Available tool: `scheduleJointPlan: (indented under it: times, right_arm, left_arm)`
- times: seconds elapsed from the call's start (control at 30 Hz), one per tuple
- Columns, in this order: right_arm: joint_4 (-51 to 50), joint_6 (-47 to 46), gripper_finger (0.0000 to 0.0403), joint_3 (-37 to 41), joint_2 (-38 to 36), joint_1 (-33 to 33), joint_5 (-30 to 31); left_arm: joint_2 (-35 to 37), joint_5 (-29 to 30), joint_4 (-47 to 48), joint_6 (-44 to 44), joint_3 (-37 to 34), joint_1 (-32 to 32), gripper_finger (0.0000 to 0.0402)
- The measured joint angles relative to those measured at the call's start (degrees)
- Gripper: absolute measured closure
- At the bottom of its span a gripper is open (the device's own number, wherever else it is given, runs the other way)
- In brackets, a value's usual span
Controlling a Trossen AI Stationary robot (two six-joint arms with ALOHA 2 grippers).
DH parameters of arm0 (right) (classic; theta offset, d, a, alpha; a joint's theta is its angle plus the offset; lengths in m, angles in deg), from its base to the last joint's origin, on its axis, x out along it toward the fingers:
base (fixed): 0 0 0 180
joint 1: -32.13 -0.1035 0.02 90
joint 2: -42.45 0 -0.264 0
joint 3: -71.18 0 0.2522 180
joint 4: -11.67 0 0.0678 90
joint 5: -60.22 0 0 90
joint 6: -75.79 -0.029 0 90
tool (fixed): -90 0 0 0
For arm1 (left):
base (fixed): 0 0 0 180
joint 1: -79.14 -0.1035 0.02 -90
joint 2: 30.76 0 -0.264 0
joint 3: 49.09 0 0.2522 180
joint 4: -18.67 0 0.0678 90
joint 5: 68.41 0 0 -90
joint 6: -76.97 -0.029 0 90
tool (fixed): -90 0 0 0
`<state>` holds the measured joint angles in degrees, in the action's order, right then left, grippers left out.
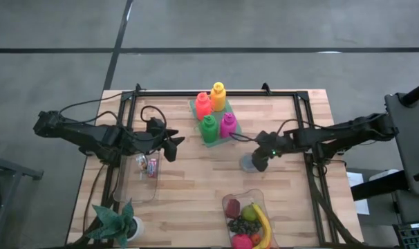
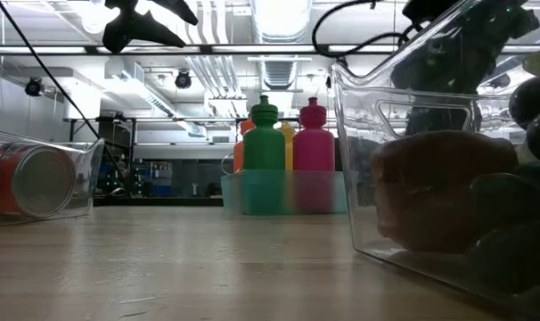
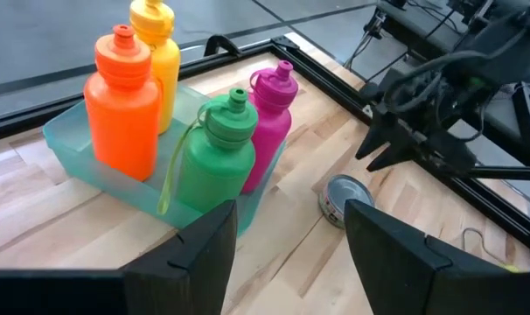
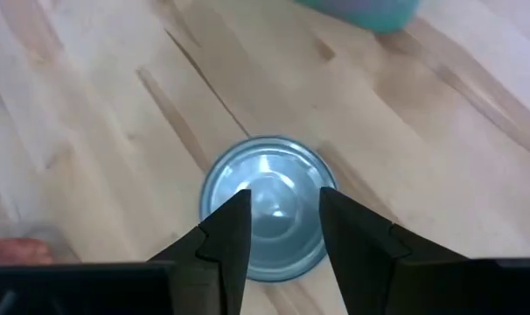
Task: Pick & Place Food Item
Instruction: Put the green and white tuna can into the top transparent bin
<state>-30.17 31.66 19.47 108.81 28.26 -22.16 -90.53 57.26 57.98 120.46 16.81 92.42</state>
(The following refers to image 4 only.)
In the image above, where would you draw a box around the dark red toy onion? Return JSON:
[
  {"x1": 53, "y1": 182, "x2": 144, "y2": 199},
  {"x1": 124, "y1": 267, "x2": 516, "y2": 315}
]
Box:
[{"x1": 0, "y1": 238, "x2": 54, "y2": 267}]

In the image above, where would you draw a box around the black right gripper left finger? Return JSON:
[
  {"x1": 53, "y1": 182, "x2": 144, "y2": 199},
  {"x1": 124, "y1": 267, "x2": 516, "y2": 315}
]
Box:
[{"x1": 0, "y1": 188, "x2": 252, "y2": 315}]

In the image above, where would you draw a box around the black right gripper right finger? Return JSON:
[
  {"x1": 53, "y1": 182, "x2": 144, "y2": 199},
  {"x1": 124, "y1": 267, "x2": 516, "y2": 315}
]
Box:
[{"x1": 319, "y1": 186, "x2": 530, "y2": 315}]

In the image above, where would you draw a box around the teal translucent plastic tray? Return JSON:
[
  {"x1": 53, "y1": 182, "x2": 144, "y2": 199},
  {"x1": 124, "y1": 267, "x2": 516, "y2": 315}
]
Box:
[{"x1": 290, "y1": 0, "x2": 423, "y2": 35}]

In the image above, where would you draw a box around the white lidded tin can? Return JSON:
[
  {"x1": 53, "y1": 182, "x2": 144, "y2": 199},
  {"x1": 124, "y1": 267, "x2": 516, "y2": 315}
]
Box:
[{"x1": 198, "y1": 134, "x2": 338, "y2": 284}]

